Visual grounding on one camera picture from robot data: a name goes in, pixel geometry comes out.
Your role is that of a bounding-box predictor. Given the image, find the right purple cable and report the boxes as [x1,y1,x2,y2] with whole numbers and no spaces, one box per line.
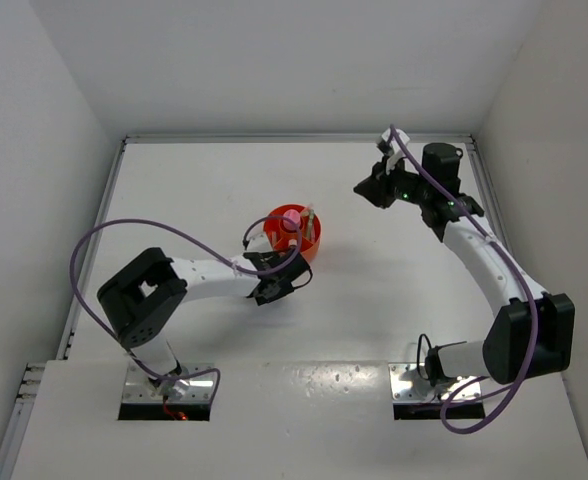
[388,124,540,434]

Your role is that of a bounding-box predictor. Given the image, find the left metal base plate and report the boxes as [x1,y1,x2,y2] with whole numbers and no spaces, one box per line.
[121,363,217,405]

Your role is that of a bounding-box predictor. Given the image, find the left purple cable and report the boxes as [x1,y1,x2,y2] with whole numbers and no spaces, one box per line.
[68,215,304,406]

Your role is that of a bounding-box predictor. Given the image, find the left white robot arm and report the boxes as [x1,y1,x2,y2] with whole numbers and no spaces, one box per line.
[97,247,313,385]

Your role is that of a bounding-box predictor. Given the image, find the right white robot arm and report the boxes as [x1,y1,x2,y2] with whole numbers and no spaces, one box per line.
[353,138,575,386]

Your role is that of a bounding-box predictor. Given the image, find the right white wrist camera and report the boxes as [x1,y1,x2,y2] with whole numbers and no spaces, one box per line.
[376,125,410,175]

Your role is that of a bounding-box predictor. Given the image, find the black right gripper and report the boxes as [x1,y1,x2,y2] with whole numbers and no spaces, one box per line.
[355,153,432,210]

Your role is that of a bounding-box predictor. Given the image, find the pink capped glue bottle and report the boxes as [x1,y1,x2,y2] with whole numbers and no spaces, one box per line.
[282,209,301,232]

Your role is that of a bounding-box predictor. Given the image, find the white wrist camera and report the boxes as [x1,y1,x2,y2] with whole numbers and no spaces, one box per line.
[376,125,410,175]
[243,231,273,253]

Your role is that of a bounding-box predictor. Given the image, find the purple cable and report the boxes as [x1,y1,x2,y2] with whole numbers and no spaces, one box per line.
[68,215,304,406]
[388,124,540,434]

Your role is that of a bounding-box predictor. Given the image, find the orange round divided container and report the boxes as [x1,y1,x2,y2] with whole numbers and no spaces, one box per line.
[263,204,322,263]

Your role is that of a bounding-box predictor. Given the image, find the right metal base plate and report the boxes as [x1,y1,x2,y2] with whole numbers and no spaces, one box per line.
[388,363,482,406]

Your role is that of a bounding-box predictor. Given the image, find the metal base plate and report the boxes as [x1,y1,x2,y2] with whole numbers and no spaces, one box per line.
[388,363,482,406]
[121,363,217,405]

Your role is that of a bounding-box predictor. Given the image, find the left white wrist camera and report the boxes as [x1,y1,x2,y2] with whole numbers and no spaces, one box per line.
[243,231,273,253]

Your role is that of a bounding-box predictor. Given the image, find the green glue stick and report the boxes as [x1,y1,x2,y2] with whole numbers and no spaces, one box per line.
[305,208,316,243]

